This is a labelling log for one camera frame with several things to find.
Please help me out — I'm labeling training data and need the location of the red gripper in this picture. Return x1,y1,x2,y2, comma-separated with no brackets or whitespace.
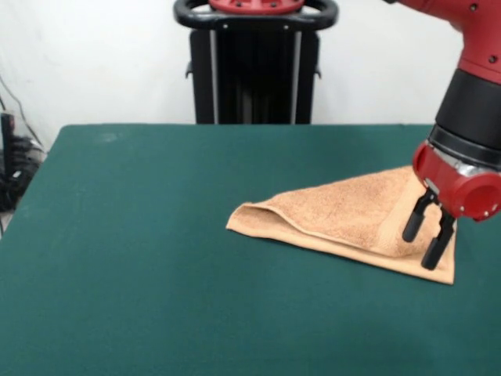
402,139,501,271

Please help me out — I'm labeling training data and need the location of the tan terry towel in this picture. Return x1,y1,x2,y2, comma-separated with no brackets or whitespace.
225,164,457,286

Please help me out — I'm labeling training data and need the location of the dark green table cloth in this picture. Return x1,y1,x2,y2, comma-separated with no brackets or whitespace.
0,124,501,376

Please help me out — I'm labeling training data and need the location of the black box with red mark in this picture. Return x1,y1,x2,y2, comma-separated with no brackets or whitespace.
0,112,16,185

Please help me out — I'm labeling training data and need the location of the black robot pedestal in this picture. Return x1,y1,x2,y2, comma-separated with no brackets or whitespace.
174,0,340,125

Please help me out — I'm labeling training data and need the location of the black cable bundle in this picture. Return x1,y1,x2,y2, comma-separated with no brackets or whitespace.
0,135,47,212

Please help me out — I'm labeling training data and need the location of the thin grey wall cable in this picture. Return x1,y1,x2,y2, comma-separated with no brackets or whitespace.
0,74,44,148

